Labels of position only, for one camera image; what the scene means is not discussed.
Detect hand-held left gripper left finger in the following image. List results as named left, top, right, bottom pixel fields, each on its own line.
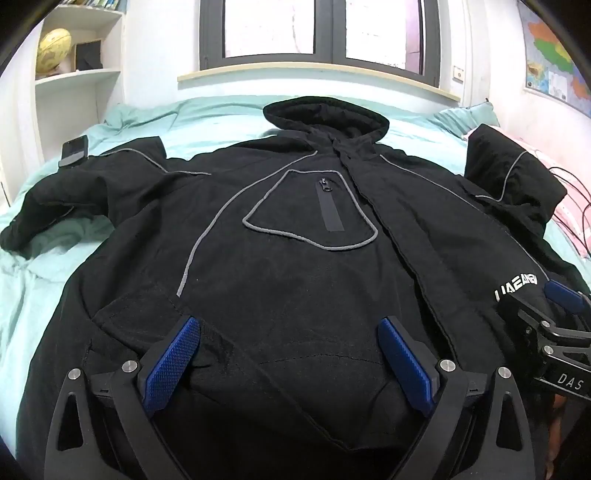
left=44, top=315, right=204, bottom=480

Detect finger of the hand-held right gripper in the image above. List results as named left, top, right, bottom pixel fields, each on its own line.
left=544, top=279, right=591, bottom=319
left=501, top=293, right=561, bottom=344

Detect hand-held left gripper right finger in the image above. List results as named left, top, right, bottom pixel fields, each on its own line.
left=376, top=315, right=539, bottom=480

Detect black hooded jacket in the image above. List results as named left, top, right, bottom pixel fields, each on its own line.
left=0, top=95, right=591, bottom=480

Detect pink pillow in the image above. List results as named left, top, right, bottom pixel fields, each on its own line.
left=547, top=148, right=591, bottom=261

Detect teal bed blanket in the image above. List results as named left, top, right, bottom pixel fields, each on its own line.
left=0, top=95, right=504, bottom=467

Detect teal pillow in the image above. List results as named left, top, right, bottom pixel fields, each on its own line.
left=431, top=102, right=502, bottom=139

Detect black phone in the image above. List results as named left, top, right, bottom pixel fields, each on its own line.
left=59, top=135, right=89, bottom=168

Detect white bookshelf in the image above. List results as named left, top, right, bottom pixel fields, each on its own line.
left=32, top=0, right=127, bottom=167

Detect wooden window sill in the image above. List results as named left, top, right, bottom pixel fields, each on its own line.
left=178, top=62, right=462, bottom=100

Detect yellow globe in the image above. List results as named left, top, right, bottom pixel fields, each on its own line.
left=36, top=28, right=73, bottom=77

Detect dark framed window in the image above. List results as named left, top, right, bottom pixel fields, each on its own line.
left=199, top=0, right=441, bottom=88

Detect black cable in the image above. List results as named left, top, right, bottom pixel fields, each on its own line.
left=551, top=167, right=591, bottom=206
left=556, top=215, right=591, bottom=257

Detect colourful wall map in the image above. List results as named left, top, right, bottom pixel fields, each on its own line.
left=517, top=2, right=591, bottom=116

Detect black picture frame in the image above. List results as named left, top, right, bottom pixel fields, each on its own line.
left=74, top=39, right=103, bottom=71

